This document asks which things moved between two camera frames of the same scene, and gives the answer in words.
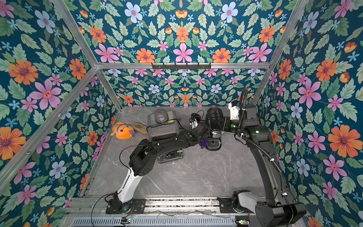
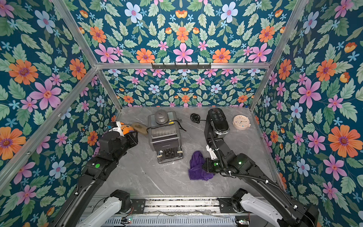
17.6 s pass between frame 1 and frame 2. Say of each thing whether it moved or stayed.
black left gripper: moved
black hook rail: stayed
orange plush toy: stayed
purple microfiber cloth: moved
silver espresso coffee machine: stayed
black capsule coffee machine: stayed
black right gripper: moved
